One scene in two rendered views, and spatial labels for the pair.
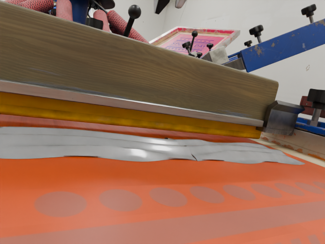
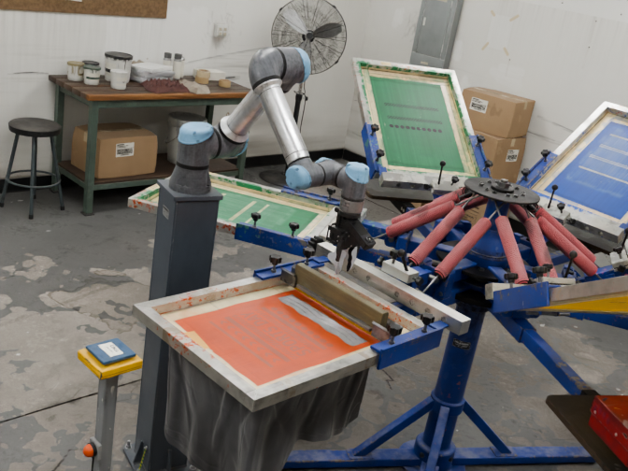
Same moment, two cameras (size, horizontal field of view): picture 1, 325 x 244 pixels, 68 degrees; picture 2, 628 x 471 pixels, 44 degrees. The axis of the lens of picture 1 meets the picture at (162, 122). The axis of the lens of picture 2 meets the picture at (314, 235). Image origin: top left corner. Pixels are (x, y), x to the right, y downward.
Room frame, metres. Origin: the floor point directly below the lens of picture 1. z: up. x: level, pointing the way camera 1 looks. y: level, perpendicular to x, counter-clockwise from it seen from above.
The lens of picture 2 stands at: (-0.48, -2.19, 2.11)
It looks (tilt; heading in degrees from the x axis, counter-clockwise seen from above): 21 degrees down; 73
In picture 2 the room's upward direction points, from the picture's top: 10 degrees clockwise
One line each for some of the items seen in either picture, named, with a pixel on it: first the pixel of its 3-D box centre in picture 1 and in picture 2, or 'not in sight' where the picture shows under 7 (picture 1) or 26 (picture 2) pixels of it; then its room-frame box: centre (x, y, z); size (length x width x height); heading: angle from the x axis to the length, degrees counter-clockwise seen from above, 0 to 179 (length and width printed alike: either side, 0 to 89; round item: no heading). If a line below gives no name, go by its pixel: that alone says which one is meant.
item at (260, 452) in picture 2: not in sight; (311, 424); (0.19, -0.30, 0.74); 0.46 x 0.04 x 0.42; 30
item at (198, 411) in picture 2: not in sight; (207, 414); (-0.12, -0.24, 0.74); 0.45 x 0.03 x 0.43; 120
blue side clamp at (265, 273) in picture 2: not in sight; (289, 274); (0.20, 0.27, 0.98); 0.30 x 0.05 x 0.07; 30
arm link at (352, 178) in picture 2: not in sight; (354, 181); (0.30, 0.03, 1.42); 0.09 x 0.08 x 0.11; 123
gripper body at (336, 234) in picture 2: not in sight; (345, 227); (0.30, 0.04, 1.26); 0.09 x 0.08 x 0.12; 121
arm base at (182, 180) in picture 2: not in sight; (191, 174); (-0.16, 0.48, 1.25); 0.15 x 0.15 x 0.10
